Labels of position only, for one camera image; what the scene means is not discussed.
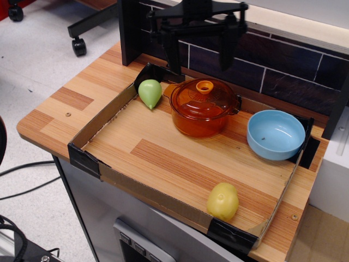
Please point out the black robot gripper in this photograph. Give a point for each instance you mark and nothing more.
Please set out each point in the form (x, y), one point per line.
(193, 19)

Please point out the orange transparent pot lid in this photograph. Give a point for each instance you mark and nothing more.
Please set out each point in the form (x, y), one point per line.
(204, 99)

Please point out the orange transparent pot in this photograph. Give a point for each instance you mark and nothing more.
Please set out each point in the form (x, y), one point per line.
(196, 128)

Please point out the green plastic pear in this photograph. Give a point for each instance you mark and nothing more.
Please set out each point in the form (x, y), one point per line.
(150, 92)

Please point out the black office chair base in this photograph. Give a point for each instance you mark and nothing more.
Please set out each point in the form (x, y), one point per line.
(104, 10)

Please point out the light blue bowl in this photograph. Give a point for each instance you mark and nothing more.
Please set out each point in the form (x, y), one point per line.
(275, 135)

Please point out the yellow plastic potato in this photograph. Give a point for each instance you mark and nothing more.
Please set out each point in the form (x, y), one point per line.
(223, 201)

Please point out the black caster wheel top left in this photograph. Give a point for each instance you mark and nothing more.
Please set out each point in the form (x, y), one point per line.
(15, 12)

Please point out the cardboard fence with black tape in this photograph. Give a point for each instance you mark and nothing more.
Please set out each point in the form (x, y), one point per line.
(141, 152)

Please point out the grey toy oven front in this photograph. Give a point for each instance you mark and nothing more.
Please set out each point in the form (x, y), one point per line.
(165, 239)

